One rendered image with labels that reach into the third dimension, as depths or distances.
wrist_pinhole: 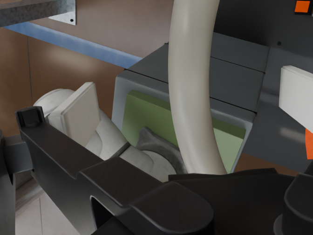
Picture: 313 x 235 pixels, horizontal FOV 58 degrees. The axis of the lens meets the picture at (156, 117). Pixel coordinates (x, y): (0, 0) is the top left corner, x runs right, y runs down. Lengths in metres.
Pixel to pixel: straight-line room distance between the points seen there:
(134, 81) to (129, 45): 0.91
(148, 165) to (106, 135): 0.12
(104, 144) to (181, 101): 0.45
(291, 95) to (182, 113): 0.07
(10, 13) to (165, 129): 1.05
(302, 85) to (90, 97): 0.13
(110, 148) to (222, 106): 0.32
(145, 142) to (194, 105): 0.59
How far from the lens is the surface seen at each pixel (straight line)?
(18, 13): 1.61
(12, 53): 2.32
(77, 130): 0.16
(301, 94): 0.19
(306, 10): 1.44
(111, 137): 0.65
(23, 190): 0.56
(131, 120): 0.80
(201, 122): 0.21
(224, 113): 0.75
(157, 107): 0.75
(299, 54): 1.49
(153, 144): 0.77
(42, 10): 1.72
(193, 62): 0.20
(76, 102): 0.16
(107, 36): 1.76
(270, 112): 1.60
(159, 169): 0.69
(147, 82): 0.80
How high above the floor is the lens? 1.46
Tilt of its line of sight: 54 degrees down
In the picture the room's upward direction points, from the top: 139 degrees counter-clockwise
